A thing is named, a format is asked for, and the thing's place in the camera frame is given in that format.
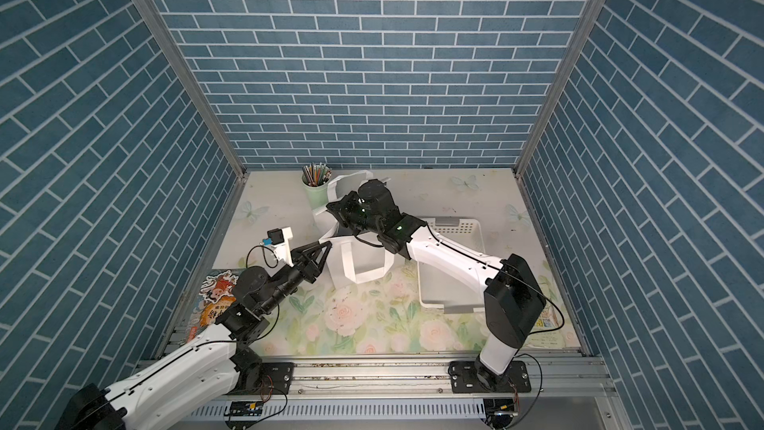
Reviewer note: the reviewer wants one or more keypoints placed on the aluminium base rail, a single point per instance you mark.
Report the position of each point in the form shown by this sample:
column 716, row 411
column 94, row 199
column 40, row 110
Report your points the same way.
column 567, row 391

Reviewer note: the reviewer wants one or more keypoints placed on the green pencil cup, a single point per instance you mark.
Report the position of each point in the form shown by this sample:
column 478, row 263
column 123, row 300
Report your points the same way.
column 316, row 194

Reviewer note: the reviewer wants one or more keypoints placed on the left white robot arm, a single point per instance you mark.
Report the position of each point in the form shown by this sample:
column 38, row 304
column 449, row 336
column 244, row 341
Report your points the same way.
column 216, row 361

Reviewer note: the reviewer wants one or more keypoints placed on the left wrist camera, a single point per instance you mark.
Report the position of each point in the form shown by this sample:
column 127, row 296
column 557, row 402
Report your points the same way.
column 278, row 241

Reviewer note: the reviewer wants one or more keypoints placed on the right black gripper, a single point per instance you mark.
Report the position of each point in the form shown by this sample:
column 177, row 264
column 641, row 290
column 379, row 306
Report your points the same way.
column 345, row 211

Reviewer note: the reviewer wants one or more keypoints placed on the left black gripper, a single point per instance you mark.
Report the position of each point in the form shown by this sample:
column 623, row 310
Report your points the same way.
column 303, row 265

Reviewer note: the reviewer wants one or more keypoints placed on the colourful printed booklet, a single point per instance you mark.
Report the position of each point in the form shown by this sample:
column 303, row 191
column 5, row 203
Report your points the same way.
column 212, row 299

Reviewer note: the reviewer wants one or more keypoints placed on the left green circuit board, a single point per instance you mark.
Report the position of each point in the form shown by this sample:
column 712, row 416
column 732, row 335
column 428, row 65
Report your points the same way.
column 245, row 409

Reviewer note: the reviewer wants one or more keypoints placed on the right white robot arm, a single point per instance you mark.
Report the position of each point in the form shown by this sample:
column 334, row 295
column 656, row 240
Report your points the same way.
column 372, row 234

